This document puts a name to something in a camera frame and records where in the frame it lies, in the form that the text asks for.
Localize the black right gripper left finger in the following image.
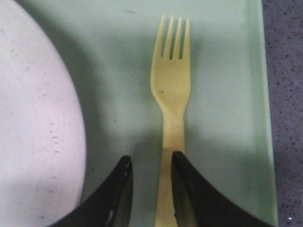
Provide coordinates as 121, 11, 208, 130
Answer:
51, 156, 133, 227

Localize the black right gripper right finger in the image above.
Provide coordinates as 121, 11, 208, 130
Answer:
172, 151, 268, 227

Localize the beige round plate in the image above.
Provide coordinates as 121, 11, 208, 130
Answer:
0, 0, 86, 227

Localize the yellow plastic fork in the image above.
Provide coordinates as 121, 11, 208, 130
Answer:
151, 16, 191, 227

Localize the green plastic serving tray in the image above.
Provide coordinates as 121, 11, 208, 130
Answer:
20, 0, 278, 227

